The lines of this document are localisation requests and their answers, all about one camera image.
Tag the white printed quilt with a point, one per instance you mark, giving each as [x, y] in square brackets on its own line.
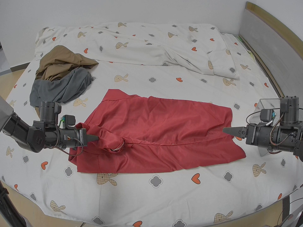
[142, 41]

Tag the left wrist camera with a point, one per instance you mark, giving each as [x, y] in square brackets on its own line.
[69, 120]

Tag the brown garment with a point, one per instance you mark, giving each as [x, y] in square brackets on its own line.
[59, 58]

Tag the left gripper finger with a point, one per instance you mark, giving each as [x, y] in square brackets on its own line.
[92, 138]

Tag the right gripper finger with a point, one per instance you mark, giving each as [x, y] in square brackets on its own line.
[238, 131]

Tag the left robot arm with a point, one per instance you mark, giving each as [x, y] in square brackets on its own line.
[21, 131]

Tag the bed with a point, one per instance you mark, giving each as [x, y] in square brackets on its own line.
[165, 84]

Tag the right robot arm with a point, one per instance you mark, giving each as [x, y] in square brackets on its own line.
[288, 110]

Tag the red shirt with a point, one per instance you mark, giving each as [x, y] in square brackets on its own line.
[153, 131]

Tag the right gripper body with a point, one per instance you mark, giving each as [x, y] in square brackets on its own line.
[262, 137]

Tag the grey garment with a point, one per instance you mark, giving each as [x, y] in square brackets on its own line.
[66, 89]

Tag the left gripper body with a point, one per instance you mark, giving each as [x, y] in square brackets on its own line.
[71, 138]

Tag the clear plastic box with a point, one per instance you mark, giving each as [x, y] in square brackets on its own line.
[264, 104]

